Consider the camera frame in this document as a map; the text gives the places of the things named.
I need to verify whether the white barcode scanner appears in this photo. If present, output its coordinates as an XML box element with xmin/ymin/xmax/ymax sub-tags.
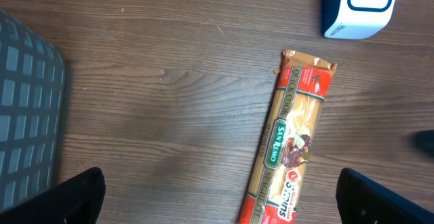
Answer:
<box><xmin>321</xmin><ymin>0</ymin><xmax>395</xmax><ymax>39</ymax></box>

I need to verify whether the orange spaghetti packet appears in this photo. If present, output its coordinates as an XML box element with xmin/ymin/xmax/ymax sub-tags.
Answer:
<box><xmin>239</xmin><ymin>50</ymin><xmax>337</xmax><ymax>224</ymax></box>

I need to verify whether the grey plastic mesh basket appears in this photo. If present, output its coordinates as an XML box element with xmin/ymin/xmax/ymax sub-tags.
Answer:
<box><xmin>1</xmin><ymin>12</ymin><xmax>65</xmax><ymax>212</ymax></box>

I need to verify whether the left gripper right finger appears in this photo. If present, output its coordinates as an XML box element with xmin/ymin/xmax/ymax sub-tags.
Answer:
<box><xmin>336</xmin><ymin>168</ymin><xmax>433</xmax><ymax>224</ymax></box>

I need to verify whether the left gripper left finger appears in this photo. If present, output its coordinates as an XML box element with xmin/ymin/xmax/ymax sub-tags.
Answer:
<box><xmin>1</xmin><ymin>167</ymin><xmax>106</xmax><ymax>224</ymax></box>

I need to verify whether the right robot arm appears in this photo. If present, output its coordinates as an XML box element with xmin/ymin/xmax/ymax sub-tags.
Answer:
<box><xmin>410</xmin><ymin>130</ymin><xmax>434</xmax><ymax>157</ymax></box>

